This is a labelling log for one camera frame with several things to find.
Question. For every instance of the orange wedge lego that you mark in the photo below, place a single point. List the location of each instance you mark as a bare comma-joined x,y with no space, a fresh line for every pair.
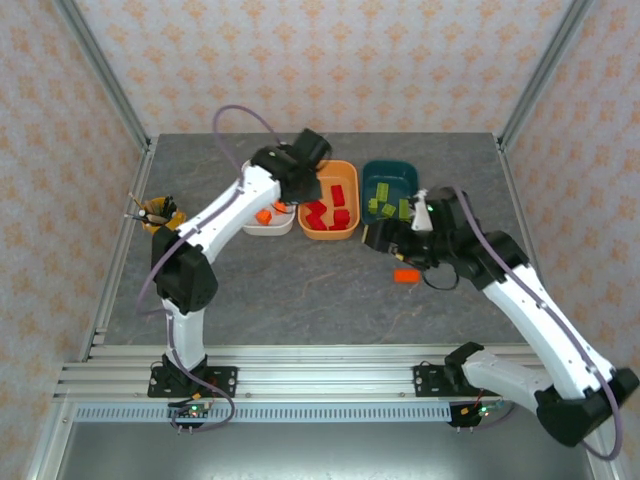
280,206

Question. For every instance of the long green lego brick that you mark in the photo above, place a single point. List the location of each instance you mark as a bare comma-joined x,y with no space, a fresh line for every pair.
382,191
387,210

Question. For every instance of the long red lego brick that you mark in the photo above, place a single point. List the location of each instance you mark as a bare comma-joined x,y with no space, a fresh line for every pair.
317,221
338,195

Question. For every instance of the square green lego brick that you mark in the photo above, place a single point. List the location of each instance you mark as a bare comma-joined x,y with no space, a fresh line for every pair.
373,204

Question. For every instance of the square orange lego brick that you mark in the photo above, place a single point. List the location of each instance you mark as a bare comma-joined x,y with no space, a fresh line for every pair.
263,216

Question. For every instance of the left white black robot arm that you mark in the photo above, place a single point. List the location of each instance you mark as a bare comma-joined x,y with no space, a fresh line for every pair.
225,210

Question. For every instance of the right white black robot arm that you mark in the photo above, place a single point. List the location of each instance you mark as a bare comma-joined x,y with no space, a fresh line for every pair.
550,335

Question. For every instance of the orange plastic container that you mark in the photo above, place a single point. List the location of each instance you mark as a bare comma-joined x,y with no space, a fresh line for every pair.
350,185

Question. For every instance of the long orange lego brick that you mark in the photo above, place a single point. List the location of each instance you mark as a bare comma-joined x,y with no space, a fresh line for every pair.
406,276

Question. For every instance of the white plastic container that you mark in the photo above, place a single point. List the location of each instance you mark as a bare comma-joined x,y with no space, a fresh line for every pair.
270,229

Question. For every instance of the teal plastic container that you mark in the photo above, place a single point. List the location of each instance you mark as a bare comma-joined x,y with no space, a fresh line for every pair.
395,175

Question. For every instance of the black marker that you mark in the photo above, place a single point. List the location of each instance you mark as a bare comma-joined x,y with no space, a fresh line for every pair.
172,206
165,206

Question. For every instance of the yellow pen cup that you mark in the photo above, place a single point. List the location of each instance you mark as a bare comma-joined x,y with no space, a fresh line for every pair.
152,226

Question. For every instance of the wooden white-tipped pencil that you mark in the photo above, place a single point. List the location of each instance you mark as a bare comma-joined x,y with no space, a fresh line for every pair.
140,203

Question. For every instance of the black white-capped pen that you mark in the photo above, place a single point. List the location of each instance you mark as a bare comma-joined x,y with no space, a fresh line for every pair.
135,216

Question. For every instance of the grey metal shelf sheet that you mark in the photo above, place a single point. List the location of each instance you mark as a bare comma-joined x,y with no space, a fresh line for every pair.
325,455

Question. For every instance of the aluminium side rail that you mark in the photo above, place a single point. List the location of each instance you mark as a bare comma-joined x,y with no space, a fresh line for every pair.
142,175
512,175

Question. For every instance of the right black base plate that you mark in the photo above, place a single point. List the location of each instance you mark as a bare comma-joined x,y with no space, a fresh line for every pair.
425,382

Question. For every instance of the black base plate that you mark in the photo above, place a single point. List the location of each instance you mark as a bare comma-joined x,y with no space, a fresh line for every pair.
225,381
425,382

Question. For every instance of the aluminium front rail frame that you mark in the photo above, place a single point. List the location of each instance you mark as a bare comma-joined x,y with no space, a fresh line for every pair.
325,370

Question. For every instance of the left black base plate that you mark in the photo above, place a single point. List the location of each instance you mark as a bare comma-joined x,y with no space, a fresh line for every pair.
225,381

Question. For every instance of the aluminium corner post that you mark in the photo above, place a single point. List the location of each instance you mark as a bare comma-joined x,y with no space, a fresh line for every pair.
105,70
545,70

